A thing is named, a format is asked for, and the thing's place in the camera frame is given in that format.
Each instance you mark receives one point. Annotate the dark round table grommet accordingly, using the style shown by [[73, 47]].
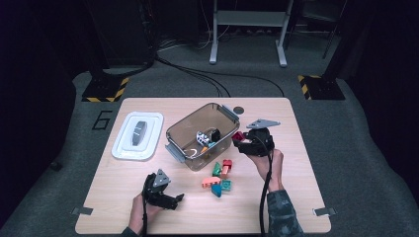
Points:
[[238, 110]]

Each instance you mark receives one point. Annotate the dark red toy block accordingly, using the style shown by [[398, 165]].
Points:
[[237, 135]]

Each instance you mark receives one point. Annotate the clear grey storage box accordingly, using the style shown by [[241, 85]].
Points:
[[184, 131]]

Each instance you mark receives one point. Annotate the black toy block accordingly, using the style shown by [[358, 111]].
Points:
[[215, 135]]

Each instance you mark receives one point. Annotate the person's right hand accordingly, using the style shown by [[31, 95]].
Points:
[[275, 168]]

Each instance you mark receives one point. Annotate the white metal stand frame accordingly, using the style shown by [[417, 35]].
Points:
[[250, 18]]

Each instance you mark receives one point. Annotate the large teal toy block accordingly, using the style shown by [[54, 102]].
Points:
[[211, 144]]

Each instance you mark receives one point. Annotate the grey tape strip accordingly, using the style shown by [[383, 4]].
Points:
[[324, 211], [82, 211]]

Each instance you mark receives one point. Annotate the small black floor object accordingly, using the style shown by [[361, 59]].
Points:
[[56, 165]]

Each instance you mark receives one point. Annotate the blue toy block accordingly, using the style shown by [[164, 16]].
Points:
[[216, 190]]

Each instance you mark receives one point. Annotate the small teal toy block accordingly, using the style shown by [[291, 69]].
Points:
[[226, 185]]

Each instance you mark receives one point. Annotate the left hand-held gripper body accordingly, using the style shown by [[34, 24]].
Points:
[[154, 192]]

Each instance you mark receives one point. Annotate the orange toy block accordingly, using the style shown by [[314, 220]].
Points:
[[204, 149]]

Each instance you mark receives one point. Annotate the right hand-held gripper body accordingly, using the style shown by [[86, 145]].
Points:
[[262, 143]]

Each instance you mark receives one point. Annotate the black yellow striped stand base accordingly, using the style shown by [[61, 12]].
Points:
[[324, 88], [103, 90]]

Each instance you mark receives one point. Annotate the dark cabinet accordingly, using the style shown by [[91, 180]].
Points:
[[122, 33]]

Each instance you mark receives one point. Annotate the green toy block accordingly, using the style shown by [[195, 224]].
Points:
[[216, 170]]

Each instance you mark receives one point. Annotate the white toy car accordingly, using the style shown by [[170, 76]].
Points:
[[202, 138]]

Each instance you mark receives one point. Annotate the long pink toy block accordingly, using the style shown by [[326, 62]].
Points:
[[210, 182]]

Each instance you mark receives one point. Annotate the person's left hand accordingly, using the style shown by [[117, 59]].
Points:
[[138, 214]]

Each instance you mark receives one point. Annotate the small pink toy block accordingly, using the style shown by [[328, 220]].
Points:
[[225, 172]]

